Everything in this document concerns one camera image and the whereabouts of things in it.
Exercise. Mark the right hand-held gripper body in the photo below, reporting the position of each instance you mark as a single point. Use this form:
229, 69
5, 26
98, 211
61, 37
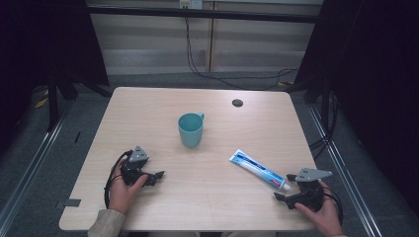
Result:
311, 196

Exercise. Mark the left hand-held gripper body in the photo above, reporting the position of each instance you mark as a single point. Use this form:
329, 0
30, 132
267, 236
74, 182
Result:
135, 171

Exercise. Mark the blue white toothpaste tube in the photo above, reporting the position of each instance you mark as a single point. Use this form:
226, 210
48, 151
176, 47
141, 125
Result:
258, 168

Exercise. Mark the teal cup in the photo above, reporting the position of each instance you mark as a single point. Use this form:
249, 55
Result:
191, 133

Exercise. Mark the person's right hand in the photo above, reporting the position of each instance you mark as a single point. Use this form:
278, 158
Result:
326, 217

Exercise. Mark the person's left hand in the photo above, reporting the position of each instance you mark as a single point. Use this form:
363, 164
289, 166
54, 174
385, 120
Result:
122, 194

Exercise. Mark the small black floor tape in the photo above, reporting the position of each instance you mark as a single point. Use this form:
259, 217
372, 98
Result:
77, 137

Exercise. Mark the grey tape strip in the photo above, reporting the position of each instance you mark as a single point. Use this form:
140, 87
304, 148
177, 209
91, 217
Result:
72, 202

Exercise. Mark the black metal stand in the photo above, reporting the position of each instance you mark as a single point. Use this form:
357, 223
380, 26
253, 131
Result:
52, 102
325, 105

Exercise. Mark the dark round table grommet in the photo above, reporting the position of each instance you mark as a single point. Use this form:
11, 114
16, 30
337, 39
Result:
237, 103

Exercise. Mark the yellow floor tape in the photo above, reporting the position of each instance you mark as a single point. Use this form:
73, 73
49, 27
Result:
41, 102

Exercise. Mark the dark curtain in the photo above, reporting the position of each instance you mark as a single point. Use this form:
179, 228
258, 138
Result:
375, 82
39, 42

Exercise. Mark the black horizontal bar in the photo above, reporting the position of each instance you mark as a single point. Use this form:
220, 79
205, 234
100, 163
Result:
197, 14

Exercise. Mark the metal floor rail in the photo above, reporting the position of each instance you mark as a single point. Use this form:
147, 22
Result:
346, 184
33, 164

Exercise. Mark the white wall socket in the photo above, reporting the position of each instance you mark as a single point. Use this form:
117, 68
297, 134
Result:
191, 3

